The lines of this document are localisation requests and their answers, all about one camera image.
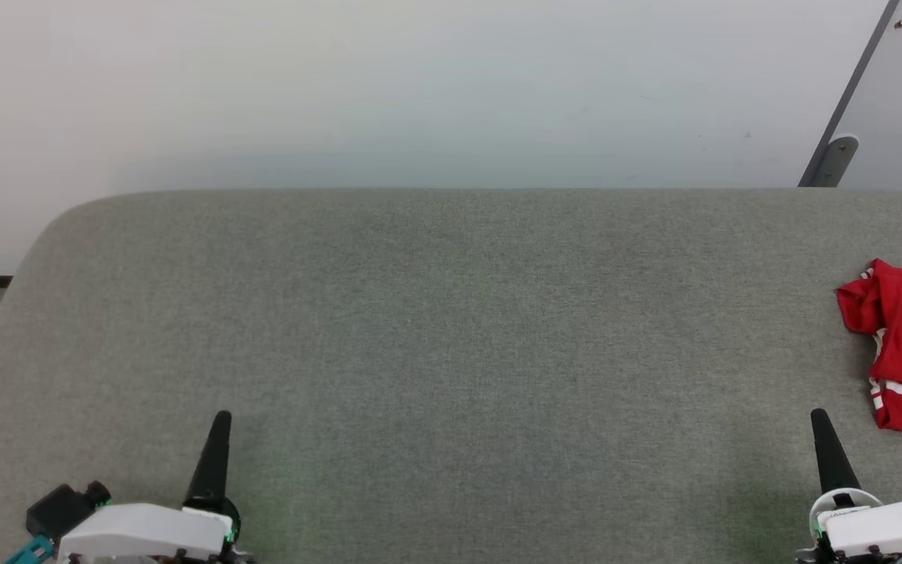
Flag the grey diagonal metal bar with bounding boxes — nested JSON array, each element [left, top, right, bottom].
[[799, 0, 902, 187]]

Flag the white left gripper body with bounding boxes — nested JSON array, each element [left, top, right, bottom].
[[56, 501, 252, 564]]

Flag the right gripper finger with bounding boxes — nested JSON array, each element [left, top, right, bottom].
[[810, 408, 861, 494]]

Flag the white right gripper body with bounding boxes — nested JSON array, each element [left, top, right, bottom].
[[799, 487, 902, 564]]

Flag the grey metal bracket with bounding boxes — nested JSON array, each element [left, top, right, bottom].
[[811, 136, 860, 187]]

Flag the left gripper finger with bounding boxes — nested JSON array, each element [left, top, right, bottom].
[[183, 410, 233, 510]]

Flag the teal left cable connector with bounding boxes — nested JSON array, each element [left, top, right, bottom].
[[5, 535, 56, 564]]

